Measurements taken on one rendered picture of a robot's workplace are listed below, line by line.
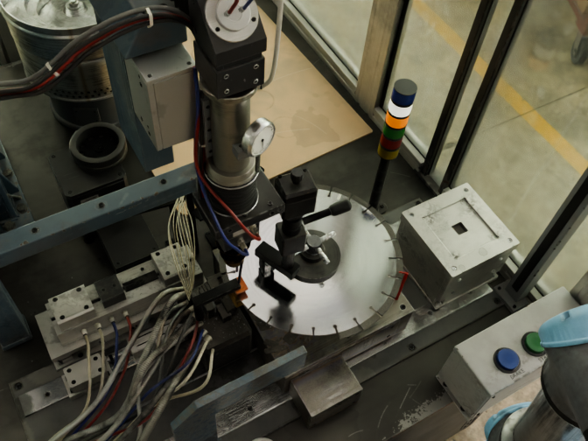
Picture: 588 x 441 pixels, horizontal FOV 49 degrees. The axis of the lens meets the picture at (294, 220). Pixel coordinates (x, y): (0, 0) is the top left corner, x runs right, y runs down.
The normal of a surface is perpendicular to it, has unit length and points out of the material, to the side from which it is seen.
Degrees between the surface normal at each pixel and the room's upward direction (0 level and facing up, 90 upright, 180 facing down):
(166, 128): 90
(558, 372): 93
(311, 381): 0
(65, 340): 90
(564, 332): 63
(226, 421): 0
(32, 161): 0
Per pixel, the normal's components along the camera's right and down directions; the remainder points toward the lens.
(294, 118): 0.07, -0.57
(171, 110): 0.50, 0.73
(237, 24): 0.40, 0.11
